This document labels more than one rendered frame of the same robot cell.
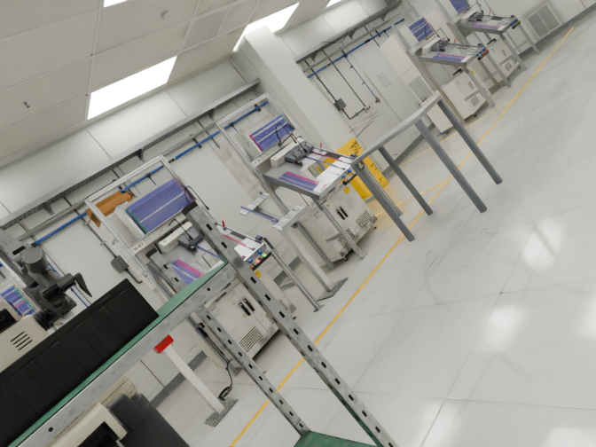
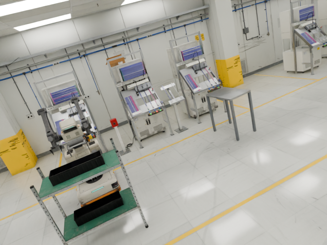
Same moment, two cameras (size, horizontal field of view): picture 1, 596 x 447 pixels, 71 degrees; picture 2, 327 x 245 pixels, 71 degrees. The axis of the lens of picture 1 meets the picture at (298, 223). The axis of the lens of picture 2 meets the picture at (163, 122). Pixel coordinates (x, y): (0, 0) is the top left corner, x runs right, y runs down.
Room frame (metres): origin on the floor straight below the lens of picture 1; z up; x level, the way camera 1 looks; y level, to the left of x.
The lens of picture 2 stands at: (-1.01, -1.09, 2.09)
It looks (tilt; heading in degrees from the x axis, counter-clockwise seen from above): 21 degrees down; 19
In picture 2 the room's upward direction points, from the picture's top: 17 degrees counter-clockwise
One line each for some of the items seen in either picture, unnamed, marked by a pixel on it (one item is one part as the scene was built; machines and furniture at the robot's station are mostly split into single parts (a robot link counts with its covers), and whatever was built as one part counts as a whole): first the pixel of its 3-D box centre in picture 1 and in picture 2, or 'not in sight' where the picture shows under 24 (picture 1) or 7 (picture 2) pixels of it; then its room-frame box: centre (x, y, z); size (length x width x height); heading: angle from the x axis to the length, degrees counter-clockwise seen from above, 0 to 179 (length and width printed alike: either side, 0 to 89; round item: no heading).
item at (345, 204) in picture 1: (320, 198); (198, 88); (4.41, -0.36, 0.65); 1.01 x 0.73 x 1.29; 34
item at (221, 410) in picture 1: (186, 372); (118, 135); (2.95, 1.29, 0.39); 0.24 x 0.24 x 0.78; 34
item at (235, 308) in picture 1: (239, 317); (145, 121); (3.74, 0.96, 0.31); 0.70 x 0.65 x 0.62; 124
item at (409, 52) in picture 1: (433, 67); (300, 36); (6.55, -3.18, 0.95); 1.36 x 0.82 x 1.90; 34
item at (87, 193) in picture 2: not in sight; (97, 183); (1.68, 1.23, 0.16); 0.67 x 0.64 x 0.25; 36
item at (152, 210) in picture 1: (160, 206); (132, 71); (3.68, 0.84, 1.52); 0.51 x 0.13 x 0.27; 124
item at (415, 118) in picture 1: (423, 172); (230, 112); (3.17, -1.00, 0.40); 0.70 x 0.45 x 0.80; 39
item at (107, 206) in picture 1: (121, 198); (120, 59); (3.86, 1.10, 1.82); 0.68 x 0.30 x 0.20; 124
